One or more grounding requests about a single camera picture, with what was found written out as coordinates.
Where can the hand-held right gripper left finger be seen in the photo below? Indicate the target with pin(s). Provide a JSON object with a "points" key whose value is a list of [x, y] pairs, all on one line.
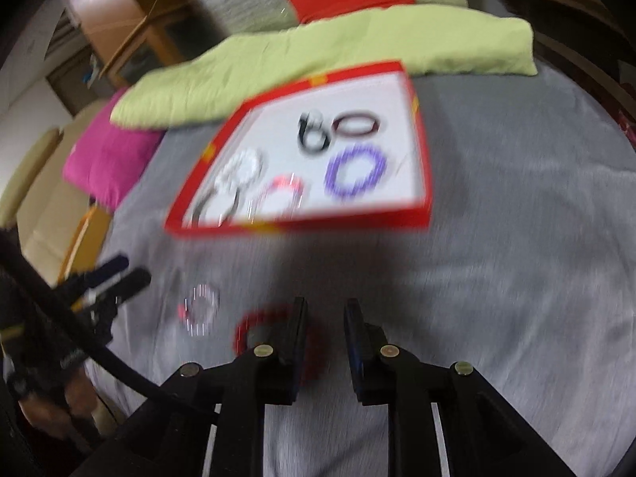
{"points": [[297, 338]]}

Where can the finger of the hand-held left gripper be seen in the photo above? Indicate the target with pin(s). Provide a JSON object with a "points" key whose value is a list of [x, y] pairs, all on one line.
{"points": [[133, 280], [112, 264]]}

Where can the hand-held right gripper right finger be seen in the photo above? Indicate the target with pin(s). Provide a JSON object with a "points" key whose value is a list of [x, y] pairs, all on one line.
{"points": [[354, 338]]}

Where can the silver bangle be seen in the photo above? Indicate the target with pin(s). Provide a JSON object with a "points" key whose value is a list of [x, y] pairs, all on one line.
{"points": [[204, 203]]}

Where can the red shallow cardboard box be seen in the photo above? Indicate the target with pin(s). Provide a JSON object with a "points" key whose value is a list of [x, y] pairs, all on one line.
{"points": [[397, 119]]}

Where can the person's left hand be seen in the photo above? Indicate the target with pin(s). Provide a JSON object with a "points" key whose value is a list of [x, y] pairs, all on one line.
{"points": [[54, 407]]}

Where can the orange box lid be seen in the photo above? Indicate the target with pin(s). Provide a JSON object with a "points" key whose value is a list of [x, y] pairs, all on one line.
{"points": [[84, 243]]}

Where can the magenta pillow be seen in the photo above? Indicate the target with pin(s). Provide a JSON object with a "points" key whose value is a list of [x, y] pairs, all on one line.
{"points": [[109, 159]]}

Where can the beige sofa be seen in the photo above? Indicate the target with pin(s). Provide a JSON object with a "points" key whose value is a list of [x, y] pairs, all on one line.
{"points": [[30, 189]]}

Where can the wooden cabinet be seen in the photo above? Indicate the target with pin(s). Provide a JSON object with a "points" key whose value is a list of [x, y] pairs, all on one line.
{"points": [[149, 20]]}

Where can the light green folded blanket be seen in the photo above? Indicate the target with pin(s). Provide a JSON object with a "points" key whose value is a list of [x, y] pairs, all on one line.
{"points": [[348, 44]]}

